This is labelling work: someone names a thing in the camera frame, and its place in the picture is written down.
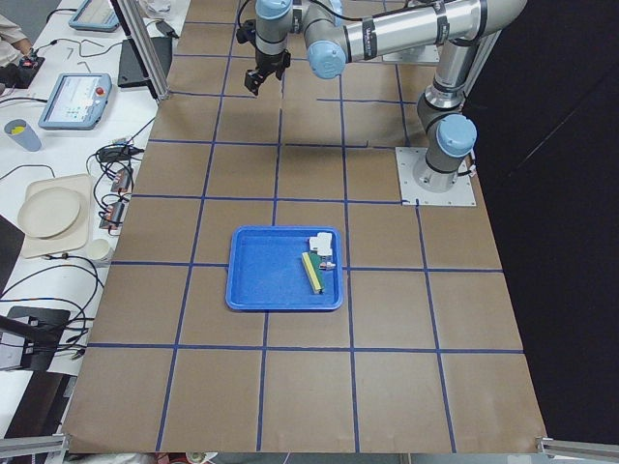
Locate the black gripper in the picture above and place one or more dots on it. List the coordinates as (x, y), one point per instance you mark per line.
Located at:
(271, 62)

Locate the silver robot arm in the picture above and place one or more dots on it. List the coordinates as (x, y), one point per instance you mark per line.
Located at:
(333, 40)

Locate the black power adapter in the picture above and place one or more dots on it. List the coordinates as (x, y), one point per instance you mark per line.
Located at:
(166, 29)

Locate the black laptop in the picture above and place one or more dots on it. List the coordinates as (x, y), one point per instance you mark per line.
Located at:
(130, 74)

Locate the far blue teach pendant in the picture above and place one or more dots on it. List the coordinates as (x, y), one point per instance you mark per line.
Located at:
(96, 16)

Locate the blue teach pendant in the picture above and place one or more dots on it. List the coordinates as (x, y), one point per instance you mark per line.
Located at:
(77, 102)
(96, 16)

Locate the white electrical relay block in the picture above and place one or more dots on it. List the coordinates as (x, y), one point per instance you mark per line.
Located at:
(322, 244)

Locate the near blue teach pendant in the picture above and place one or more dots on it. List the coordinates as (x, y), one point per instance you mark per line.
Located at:
(77, 102)

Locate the blue plastic tray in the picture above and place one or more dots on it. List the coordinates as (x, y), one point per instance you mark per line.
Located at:
(266, 273)

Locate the green yellow terminal block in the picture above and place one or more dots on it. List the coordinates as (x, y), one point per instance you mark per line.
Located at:
(314, 265)

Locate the white paper cup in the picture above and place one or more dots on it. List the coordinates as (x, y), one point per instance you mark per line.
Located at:
(100, 252)

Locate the beige rectangular tray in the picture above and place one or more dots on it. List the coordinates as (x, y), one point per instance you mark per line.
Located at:
(77, 235)

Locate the grey blue plastic cup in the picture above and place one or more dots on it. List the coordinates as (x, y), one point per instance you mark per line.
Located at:
(19, 131)

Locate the beige round plate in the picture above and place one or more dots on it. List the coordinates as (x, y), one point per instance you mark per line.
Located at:
(49, 212)

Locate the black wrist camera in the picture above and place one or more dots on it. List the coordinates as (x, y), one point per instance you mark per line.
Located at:
(246, 32)

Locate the aluminium frame post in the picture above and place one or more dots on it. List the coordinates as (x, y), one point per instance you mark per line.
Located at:
(130, 19)

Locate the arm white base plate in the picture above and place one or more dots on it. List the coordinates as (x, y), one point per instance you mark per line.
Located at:
(420, 185)
(424, 55)

